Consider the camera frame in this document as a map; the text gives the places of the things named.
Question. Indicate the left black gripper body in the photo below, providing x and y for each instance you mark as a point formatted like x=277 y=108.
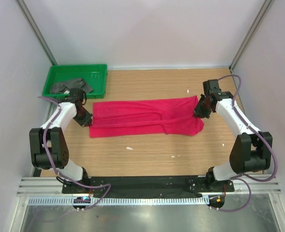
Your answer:
x=80 y=115

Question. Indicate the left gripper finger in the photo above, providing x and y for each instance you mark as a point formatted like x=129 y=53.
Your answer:
x=88 y=114
x=84 y=122

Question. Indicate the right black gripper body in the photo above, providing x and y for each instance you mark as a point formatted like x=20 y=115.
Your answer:
x=204 y=106

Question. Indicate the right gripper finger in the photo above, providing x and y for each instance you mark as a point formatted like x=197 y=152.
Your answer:
x=203 y=114
x=200 y=105

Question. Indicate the pink red t-shirt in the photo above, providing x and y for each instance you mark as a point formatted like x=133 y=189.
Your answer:
x=168 y=116

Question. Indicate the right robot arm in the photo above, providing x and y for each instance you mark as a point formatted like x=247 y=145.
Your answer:
x=252 y=149

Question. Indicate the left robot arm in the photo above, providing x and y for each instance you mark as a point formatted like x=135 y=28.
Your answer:
x=48 y=148

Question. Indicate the grey t-shirt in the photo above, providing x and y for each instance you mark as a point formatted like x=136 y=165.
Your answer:
x=65 y=86

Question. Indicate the green plastic tray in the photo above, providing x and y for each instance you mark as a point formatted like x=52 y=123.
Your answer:
x=95 y=75

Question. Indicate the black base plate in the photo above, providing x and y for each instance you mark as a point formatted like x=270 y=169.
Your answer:
x=161 y=187

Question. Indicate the white slotted cable duct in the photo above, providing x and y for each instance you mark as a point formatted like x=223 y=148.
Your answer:
x=84 y=201

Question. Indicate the aluminium frame rail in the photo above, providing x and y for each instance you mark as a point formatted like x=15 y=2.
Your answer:
x=49 y=186

